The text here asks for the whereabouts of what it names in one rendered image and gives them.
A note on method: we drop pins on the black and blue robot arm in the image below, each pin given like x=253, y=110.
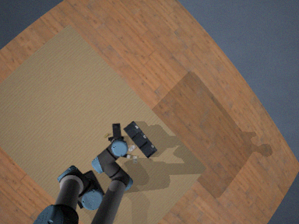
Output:
x=73, y=182

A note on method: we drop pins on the dark grey rack of labelled bins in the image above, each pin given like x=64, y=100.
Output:
x=140, y=139

